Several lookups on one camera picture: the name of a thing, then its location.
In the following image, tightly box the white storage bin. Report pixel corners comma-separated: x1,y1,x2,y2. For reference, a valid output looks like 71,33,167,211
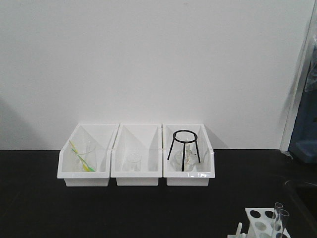
57,123,119,186
162,123,215,186
111,124,163,186

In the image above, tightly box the clear test tube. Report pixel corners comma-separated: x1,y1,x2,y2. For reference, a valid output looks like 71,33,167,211
271,202,283,231
271,209,290,238

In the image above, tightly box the front clear test tube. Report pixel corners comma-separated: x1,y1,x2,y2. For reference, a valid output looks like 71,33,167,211
271,209,290,238

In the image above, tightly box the black sink basin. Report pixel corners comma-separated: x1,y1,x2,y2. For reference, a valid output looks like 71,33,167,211
284,179,317,229

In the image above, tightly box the round glass flask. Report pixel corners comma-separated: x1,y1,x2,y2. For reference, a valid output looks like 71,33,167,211
174,145,199,172

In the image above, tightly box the small clear glass beaker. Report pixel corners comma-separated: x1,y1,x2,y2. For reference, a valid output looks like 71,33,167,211
126,153,142,172

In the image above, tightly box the black metal tripod stand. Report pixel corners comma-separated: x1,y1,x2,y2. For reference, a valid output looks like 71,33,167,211
167,129,201,163

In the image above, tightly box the blue grey lab machine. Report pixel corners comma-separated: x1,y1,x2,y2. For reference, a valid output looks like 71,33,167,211
289,44,317,164

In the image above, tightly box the white test tube rack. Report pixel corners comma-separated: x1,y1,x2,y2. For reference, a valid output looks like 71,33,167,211
227,207,291,238

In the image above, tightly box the rear clear test tube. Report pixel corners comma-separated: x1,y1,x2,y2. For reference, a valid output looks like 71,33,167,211
271,202,283,231

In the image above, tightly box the glass beaker with stirrers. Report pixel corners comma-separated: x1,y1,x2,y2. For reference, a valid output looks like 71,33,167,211
72,144,97,171

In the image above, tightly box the left white storage bin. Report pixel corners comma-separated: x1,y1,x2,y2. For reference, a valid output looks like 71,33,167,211
57,123,119,186

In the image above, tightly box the right white storage bin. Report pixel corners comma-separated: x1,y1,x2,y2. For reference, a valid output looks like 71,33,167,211
162,123,215,186

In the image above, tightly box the middle white storage bin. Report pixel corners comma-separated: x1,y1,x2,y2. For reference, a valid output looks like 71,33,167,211
111,124,163,186

